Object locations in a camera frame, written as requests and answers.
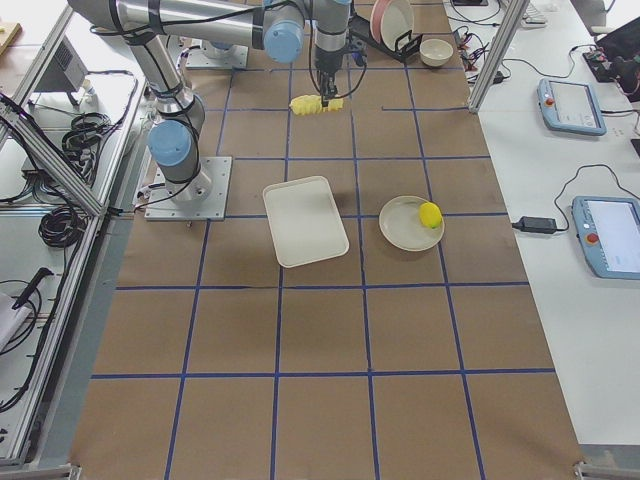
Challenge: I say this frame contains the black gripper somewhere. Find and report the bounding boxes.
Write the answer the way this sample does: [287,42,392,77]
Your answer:
[314,47,344,111]

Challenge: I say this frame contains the yellow bread loaf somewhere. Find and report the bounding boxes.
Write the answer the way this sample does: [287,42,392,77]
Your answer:
[289,95,344,116]

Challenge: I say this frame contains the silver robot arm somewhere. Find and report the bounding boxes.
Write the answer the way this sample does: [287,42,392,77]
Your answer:
[70,1,351,202]

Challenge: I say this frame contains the pink plate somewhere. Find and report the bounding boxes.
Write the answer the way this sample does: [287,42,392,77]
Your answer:
[369,0,392,43]

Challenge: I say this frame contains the cream round plate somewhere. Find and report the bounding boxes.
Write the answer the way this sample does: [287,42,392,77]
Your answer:
[379,195,445,252]

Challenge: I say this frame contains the black dish rack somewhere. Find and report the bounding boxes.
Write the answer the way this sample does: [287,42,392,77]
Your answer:
[349,14,422,64]

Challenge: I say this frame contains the cream bowl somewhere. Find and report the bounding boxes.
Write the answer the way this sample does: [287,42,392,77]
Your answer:
[419,38,454,68]

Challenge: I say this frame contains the white rectangular tray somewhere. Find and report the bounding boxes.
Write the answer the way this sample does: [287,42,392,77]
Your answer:
[263,176,350,268]

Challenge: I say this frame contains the yellow lemon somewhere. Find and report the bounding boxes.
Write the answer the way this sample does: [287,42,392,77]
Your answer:
[418,202,443,229]

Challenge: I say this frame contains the upper teach pendant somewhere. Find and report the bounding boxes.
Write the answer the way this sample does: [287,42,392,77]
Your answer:
[537,78,607,136]

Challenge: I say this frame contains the teach pendant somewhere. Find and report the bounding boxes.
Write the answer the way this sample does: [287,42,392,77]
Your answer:
[571,196,639,280]
[537,78,607,136]

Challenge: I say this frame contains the black power adapter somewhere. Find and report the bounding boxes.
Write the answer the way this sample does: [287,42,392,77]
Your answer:
[518,216,557,234]

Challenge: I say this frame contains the lower teach pendant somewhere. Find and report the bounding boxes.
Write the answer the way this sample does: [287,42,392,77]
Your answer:
[571,196,639,280]

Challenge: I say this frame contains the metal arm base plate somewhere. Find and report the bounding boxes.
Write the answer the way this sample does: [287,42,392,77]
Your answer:
[144,156,233,221]

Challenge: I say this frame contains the aluminium frame post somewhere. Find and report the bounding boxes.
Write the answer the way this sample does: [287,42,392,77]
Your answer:
[468,0,528,114]

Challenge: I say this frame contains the coiled black cables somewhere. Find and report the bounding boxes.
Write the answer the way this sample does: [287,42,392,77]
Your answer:
[38,205,87,249]

